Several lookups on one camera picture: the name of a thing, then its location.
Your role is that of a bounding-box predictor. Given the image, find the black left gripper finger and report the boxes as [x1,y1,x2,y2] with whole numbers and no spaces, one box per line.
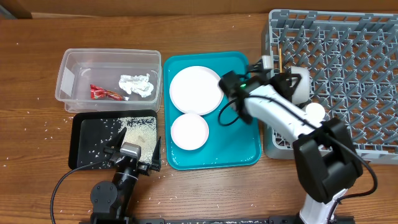
[104,128,127,154]
[150,137,162,172]

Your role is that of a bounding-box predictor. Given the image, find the grey bowl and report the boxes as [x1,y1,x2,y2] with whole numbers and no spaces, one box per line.
[290,67,310,105]

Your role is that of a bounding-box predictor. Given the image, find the pile of rice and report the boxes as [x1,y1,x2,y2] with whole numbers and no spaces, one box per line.
[90,116,157,164]

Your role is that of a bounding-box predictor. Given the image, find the wooden chopstick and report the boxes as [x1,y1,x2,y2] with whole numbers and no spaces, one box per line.
[278,48,283,73]

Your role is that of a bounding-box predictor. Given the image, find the red snack wrapper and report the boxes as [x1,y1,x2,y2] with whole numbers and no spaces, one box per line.
[90,85,129,101]

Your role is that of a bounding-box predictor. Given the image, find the white tissue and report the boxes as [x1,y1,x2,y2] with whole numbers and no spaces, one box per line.
[118,73,154,98]

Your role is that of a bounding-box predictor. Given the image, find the large white plate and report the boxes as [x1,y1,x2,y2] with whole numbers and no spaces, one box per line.
[169,66,224,116]

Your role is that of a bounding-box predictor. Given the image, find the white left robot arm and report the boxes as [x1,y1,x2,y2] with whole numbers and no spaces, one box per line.
[90,128,161,223]

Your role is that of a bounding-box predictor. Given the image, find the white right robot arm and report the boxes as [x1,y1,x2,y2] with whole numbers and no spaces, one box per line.
[218,71,363,223]

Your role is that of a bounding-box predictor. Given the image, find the grey dishwasher rack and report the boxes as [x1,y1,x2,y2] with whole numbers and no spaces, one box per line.
[262,9,397,165]

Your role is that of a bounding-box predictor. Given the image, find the black tray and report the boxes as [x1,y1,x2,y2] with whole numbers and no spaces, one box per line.
[68,110,157,169]

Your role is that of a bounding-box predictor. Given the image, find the white paper cup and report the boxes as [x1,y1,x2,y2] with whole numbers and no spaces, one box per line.
[304,103,326,123]

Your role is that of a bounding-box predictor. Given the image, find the clear plastic bin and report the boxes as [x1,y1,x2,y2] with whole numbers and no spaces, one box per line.
[55,49,162,113]

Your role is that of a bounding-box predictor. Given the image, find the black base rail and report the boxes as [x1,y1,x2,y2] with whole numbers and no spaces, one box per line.
[79,207,355,224]

